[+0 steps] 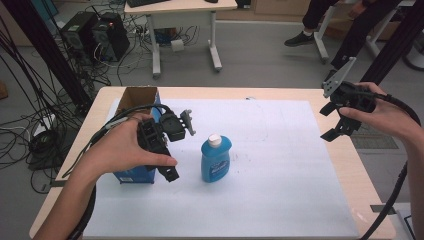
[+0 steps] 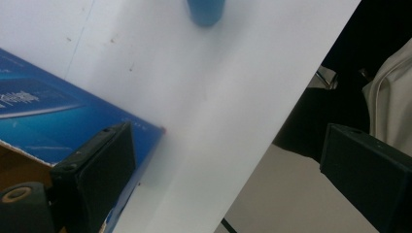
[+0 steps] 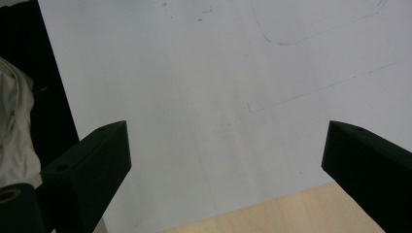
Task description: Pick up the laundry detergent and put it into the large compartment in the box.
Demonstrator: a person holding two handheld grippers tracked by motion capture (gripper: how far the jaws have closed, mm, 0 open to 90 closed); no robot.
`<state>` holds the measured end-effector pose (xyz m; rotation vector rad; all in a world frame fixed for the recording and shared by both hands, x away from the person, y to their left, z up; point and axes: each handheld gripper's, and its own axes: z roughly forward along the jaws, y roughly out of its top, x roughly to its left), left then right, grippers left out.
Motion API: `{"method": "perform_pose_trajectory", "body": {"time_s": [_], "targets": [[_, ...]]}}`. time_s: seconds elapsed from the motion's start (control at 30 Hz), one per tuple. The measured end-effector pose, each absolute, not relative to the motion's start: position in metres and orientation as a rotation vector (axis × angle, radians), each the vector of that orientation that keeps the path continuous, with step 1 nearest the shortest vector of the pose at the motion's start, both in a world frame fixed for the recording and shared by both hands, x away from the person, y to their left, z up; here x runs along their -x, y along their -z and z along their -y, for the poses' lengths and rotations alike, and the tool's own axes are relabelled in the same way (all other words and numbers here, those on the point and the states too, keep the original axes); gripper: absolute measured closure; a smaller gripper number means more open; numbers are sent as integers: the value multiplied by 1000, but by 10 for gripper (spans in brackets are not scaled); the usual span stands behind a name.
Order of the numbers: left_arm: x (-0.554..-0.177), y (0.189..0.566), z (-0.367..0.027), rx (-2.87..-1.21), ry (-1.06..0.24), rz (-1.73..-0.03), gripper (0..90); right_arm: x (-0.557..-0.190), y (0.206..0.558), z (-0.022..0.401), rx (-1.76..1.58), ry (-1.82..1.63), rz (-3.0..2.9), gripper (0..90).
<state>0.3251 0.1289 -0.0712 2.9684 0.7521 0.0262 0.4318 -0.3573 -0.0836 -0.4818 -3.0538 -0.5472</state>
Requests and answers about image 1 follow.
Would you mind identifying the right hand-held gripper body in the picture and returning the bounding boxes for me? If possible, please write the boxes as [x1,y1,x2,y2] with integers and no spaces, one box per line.
[322,56,378,136]

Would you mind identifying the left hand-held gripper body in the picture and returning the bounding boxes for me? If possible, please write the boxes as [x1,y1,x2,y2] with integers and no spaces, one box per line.
[137,109,196,158]

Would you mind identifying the person's right hand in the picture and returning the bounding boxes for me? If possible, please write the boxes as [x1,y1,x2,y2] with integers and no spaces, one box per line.
[338,82,418,144]

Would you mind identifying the person's left hand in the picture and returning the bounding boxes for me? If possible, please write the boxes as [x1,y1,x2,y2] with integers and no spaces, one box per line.
[81,112,178,183]

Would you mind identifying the grey floor grate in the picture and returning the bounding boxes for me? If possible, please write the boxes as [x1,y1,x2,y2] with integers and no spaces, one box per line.
[349,132,400,150]

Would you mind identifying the blue detergent bottle white cap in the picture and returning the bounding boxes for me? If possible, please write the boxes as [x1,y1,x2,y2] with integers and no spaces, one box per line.
[200,133,233,184]

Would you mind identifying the open blue cardboard box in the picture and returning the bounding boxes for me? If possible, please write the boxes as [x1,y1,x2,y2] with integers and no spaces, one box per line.
[112,86,163,185]

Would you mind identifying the white foam mat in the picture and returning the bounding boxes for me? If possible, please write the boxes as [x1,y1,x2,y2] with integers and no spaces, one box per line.
[83,98,361,238]

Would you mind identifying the white power adapter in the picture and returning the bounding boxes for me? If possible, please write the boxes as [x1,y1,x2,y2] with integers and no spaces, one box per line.
[170,39,185,53]

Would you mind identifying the grey tape strip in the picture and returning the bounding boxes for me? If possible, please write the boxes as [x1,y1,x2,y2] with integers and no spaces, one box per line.
[370,203,397,215]

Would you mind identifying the black computer tower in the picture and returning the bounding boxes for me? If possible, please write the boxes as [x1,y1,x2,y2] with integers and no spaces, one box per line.
[60,11,100,64]
[91,12,131,63]

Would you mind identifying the white desk with metal legs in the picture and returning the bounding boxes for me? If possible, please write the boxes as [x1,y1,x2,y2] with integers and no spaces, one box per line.
[123,0,238,80]

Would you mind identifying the black keyboard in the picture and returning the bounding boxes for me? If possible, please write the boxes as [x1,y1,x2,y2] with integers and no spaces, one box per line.
[126,0,172,9]

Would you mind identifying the white power strip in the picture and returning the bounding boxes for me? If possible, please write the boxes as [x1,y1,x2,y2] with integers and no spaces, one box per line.
[32,113,57,138]

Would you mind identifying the black metal frame post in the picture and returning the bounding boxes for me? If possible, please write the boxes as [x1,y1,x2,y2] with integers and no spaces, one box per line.
[359,0,424,86]
[2,0,93,115]

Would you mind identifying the white metal table frame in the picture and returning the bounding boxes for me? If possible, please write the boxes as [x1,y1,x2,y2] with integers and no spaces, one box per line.
[312,4,336,65]

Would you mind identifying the right hand-held gripper black cable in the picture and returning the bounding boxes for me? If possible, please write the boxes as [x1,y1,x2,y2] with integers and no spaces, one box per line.
[359,93,422,240]

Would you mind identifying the tangle of black floor cables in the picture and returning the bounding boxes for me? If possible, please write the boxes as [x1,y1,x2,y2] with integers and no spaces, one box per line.
[0,19,111,194]

